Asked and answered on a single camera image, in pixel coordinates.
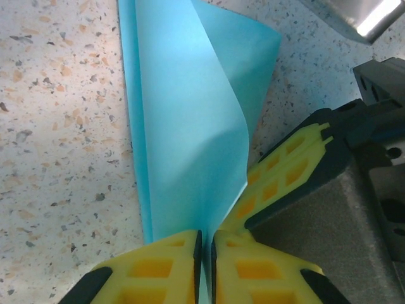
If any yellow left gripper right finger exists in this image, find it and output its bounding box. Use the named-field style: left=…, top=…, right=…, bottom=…
left=210, top=229, right=351, bottom=304

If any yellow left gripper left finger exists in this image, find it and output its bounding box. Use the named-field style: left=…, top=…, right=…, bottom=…
left=58, top=229, right=203, bottom=304

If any light blue square paper sheet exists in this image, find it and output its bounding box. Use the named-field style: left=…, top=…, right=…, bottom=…
left=117, top=0, right=283, bottom=304

